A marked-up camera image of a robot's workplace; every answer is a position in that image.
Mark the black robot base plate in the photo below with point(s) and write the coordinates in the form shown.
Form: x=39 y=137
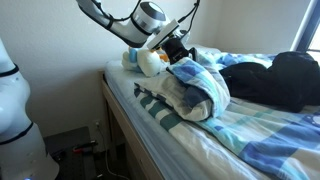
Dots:
x=70 y=150

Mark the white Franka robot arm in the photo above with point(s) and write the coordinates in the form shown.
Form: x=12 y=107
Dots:
x=133 y=30

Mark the dark window frame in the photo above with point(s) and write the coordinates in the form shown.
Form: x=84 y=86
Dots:
x=308 y=30

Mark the pale blue pillow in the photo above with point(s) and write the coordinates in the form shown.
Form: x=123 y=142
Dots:
x=206 y=49

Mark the blue plaid duvet cover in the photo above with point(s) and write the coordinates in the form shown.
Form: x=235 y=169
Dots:
x=253 y=133

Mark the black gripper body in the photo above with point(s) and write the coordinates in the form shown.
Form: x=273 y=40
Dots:
x=176 y=50

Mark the mattress with light blue sheet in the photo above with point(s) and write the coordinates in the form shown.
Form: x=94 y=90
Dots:
x=123 y=83

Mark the black clothing pile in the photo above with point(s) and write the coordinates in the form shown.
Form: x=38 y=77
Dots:
x=283 y=83

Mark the light wooden bed frame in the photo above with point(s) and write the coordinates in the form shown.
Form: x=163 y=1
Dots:
x=123 y=120

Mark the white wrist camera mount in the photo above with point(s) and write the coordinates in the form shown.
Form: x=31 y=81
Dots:
x=163 y=35

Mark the white stuffed duck toy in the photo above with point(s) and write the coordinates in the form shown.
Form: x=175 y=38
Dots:
x=146 y=63

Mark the white wall outlet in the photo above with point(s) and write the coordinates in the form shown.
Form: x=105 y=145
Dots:
x=97 y=124

